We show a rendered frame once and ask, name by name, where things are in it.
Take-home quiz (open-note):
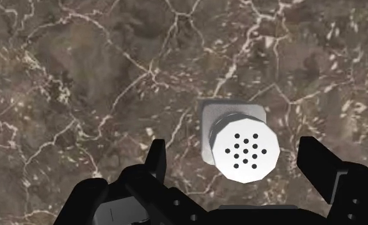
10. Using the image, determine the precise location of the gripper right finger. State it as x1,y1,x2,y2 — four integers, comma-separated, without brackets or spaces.
296,136,368,225

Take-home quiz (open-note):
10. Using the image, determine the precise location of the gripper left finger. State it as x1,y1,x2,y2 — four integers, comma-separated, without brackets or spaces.
53,138,208,225

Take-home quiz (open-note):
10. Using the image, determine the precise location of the white salt shaker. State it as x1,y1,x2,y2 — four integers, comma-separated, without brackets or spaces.
200,98,281,184

